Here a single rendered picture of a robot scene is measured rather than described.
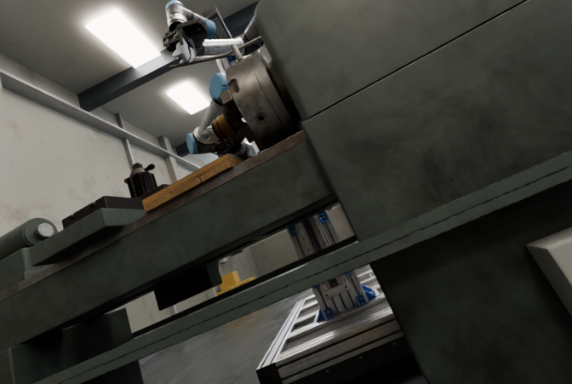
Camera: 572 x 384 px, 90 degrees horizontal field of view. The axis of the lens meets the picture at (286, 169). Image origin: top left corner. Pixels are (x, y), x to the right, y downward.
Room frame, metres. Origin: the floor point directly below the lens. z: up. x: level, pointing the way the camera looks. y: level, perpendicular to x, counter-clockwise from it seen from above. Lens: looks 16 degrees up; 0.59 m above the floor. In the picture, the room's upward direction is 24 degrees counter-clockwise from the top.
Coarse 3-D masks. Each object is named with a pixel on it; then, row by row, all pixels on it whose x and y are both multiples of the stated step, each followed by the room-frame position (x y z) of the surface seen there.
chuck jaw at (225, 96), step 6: (234, 84) 0.74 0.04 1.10; (228, 90) 0.76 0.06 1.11; (234, 90) 0.74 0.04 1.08; (222, 96) 0.76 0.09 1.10; (228, 96) 0.76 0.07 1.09; (228, 102) 0.76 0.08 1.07; (234, 102) 0.78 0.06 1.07; (228, 108) 0.81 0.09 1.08; (234, 108) 0.80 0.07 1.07; (228, 114) 0.82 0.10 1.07; (234, 114) 0.83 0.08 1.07; (240, 114) 0.85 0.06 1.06; (228, 120) 0.85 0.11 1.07; (234, 120) 0.87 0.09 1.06
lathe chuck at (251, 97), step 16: (240, 64) 0.75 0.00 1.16; (240, 80) 0.73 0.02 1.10; (256, 80) 0.72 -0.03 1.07; (240, 96) 0.73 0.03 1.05; (256, 96) 0.73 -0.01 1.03; (256, 112) 0.75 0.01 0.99; (272, 112) 0.76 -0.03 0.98; (256, 128) 0.78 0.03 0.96; (272, 128) 0.79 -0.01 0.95; (272, 144) 0.85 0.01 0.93
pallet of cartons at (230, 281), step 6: (228, 276) 7.81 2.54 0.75; (234, 276) 7.91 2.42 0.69; (222, 282) 7.79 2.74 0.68; (228, 282) 7.81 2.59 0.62; (234, 282) 7.82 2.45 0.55; (240, 282) 8.28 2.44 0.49; (246, 282) 7.24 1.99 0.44; (222, 288) 7.79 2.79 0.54; (228, 288) 7.21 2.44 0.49; (216, 294) 7.17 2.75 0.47
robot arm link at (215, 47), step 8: (208, 40) 1.09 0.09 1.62; (216, 40) 1.12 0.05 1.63; (224, 40) 1.16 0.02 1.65; (232, 40) 1.20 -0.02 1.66; (240, 40) 1.23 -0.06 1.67; (200, 48) 1.04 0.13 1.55; (208, 48) 1.08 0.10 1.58; (216, 48) 1.12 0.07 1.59; (224, 48) 1.16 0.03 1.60; (248, 48) 1.27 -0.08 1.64; (256, 48) 1.29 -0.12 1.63; (200, 56) 1.09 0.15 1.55; (208, 56) 1.13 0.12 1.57
